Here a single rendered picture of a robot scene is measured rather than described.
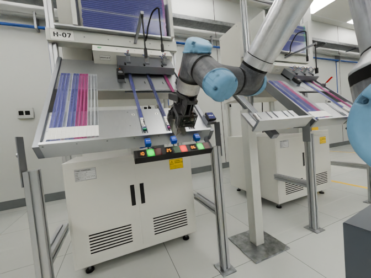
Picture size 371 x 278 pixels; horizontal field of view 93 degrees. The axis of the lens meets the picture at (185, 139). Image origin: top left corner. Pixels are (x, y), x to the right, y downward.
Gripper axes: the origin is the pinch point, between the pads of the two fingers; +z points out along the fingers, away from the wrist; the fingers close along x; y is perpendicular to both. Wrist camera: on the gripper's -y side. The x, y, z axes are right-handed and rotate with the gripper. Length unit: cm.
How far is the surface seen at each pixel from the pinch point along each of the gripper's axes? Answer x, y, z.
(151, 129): -7.9, -7.7, 5.1
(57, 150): -42.4, -2.3, 6.5
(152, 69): 2, -56, 1
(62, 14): -47, -107, -9
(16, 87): -124, -190, 95
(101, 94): -28, -71, 27
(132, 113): -14.5, -19.1, 5.1
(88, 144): -32.4, -2.3, 5.3
